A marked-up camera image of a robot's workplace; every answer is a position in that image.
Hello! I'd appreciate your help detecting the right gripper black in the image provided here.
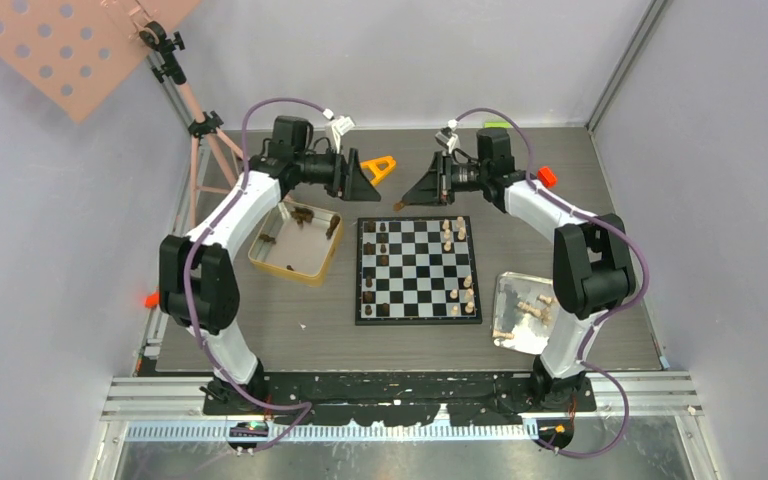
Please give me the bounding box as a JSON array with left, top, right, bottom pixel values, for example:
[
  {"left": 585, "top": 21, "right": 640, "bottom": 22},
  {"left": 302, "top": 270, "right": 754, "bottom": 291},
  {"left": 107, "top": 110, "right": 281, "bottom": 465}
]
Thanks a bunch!
[{"left": 403, "top": 152, "right": 488, "bottom": 208}]

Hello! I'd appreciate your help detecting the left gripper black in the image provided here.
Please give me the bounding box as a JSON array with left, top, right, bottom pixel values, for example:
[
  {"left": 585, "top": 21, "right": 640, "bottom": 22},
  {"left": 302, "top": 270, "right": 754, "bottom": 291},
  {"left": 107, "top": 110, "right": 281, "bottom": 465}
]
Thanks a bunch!
[{"left": 296, "top": 146, "right": 382, "bottom": 203}]

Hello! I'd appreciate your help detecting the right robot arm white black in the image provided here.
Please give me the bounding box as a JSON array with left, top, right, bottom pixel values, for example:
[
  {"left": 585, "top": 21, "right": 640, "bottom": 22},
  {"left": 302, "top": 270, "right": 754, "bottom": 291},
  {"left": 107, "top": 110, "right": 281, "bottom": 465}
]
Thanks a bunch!
[{"left": 394, "top": 125, "right": 639, "bottom": 411}]

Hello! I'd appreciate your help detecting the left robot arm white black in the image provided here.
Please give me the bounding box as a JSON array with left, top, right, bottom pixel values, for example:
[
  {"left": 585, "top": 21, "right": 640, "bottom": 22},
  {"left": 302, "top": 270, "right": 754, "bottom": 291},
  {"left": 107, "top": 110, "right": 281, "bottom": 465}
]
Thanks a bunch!
[{"left": 159, "top": 116, "right": 381, "bottom": 414}]

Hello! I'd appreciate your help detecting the dark wooden chess piece pair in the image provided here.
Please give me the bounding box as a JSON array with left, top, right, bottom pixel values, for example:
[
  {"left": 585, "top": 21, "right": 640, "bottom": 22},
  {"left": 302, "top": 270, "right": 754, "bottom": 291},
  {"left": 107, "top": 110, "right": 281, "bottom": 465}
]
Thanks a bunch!
[{"left": 291, "top": 207, "right": 315, "bottom": 226}]

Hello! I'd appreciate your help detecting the pink perforated board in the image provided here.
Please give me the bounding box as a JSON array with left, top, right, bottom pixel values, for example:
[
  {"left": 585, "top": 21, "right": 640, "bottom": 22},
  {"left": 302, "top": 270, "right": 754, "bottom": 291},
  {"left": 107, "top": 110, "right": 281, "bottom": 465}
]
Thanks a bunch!
[{"left": 0, "top": 0, "right": 200, "bottom": 123}]

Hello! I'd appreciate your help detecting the red toy block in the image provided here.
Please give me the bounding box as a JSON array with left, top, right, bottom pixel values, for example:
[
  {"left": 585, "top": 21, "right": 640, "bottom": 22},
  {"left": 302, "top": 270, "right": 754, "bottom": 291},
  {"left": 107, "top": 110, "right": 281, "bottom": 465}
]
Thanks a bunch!
[{"left": 537, "top": 166, "right": 558, "bottom": 189}]

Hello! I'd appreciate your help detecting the dark wooden bishop in tin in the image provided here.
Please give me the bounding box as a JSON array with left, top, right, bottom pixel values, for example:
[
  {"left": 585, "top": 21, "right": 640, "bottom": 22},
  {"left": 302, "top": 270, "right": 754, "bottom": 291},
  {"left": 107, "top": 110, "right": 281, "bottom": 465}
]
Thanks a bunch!
[{"left": 326, "top": 215, "right": 341, "bottom": 240}]

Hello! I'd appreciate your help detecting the gold-rimmed metal tin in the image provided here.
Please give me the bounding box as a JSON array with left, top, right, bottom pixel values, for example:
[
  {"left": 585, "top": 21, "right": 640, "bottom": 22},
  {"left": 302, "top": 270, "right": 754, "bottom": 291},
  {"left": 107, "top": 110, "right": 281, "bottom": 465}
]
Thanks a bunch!
[{"left": 247, "top": 201, "right": 345, "bottom": 287}]

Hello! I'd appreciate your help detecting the pink tripod stand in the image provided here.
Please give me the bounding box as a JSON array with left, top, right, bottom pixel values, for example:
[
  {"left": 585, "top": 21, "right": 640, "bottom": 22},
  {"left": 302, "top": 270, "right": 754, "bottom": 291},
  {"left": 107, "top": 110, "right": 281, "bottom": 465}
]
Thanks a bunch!
[{"left": 139, "top": 21, "right": 241, "bottom": 228}]

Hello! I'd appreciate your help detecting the black white chessboard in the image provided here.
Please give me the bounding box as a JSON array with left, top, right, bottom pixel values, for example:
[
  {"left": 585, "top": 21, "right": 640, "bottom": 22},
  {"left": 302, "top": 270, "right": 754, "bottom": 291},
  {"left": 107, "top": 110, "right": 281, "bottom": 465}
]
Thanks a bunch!
[{"left": 355, "top": 216, "right": 483, "bottom": 326}]

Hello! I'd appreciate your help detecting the silver tin lid tray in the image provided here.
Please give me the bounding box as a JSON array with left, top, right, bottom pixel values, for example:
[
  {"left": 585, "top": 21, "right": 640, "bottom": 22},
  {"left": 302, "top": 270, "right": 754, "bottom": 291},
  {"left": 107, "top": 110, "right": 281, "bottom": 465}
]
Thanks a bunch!
[{"left": 491, "top": 271, "right": 575, "bottom": 355}]

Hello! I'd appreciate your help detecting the light pawn beside tray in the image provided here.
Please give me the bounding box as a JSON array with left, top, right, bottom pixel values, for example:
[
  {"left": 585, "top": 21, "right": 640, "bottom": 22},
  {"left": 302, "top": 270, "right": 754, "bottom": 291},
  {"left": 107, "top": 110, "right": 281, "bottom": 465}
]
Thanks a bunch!
[{"left": 492, "top": 330, "right": 515, "bottom": 341}]

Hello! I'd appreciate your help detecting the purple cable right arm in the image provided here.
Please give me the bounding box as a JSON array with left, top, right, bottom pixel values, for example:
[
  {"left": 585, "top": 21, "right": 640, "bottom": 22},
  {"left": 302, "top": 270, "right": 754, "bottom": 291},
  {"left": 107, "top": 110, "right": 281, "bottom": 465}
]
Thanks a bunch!
[{"left": 453, "top": 107, "right": 651, "bottom": 460}]

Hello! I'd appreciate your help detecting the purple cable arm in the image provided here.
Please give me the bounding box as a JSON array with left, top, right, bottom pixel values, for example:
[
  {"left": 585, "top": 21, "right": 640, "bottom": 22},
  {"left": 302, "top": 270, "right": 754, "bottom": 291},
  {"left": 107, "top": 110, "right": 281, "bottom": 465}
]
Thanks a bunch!
[
  {"left": 453, "top": 107, "right": 651, "bottom": 460},
  {"left": 181, "top": 97, "right": 336, "bottom": 454}
]

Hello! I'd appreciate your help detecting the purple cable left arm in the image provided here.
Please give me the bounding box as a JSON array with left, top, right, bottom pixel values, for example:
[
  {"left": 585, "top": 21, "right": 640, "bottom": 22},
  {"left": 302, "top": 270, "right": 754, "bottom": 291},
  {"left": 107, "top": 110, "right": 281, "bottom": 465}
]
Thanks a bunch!
[{"left": 181, "top": 97, "right": 336, "bottom": 454}]

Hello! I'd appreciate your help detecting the orange plastic triangle frame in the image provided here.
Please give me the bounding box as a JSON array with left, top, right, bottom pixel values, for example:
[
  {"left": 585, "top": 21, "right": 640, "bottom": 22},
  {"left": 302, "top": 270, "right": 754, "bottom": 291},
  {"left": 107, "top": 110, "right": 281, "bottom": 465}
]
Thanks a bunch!
[{"left": 360, "top": 156, "right": 397, "bottom": 186}]

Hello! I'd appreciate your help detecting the red clip on rail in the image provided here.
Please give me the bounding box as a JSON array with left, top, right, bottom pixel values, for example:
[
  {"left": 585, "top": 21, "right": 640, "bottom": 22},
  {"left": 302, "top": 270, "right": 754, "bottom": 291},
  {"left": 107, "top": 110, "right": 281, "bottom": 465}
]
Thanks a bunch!
[{"left": 144, "top": 291, "right": 160, "bottom": 309}]

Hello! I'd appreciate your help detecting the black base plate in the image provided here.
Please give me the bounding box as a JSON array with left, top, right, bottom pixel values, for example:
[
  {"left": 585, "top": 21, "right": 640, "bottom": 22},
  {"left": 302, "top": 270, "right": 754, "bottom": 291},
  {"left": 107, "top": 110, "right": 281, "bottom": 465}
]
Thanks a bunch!
[{"left": 200, "top": 371, "right": 596, "bottom": 427}]

